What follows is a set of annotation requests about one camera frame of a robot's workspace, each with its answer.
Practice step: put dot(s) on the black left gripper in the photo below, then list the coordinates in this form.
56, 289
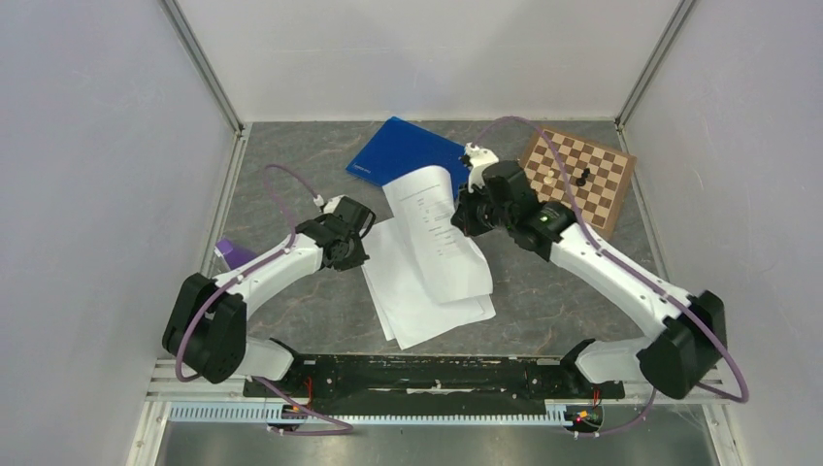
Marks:
357, 258

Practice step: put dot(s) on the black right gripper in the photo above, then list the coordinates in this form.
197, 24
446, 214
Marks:
463, 217

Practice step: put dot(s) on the printed text paper sheet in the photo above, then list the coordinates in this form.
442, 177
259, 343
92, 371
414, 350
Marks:
406, 311

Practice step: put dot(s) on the blue plastic folder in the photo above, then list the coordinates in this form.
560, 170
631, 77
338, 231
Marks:
400, 147

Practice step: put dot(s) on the white paper sheet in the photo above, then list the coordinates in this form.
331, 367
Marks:
451, 265

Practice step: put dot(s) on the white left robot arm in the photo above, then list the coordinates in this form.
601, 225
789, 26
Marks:
207, 328

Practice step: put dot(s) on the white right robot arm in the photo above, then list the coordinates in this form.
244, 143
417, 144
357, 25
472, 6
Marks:
682, 332

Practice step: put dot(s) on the black chess piece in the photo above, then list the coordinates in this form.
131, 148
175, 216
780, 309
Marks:
582, 180

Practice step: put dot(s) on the wooden chessboard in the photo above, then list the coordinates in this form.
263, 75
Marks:
602, 198

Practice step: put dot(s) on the purple plastic object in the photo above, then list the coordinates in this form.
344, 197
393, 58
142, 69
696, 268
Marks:
232, 254

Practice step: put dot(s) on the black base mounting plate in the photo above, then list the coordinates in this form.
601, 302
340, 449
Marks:
371, 384

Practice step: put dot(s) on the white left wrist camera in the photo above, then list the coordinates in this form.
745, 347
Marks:
327, 206

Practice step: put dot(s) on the white slotted cable duct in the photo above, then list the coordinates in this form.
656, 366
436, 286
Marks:
274, 413

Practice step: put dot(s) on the aluminium frame post right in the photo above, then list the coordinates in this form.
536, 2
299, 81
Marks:
656, 58

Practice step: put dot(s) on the aluminium frame post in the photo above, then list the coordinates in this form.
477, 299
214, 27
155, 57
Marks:
656, 58
202, 64

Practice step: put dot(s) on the aluminium frame post left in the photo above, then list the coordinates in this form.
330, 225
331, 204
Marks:
202, 64

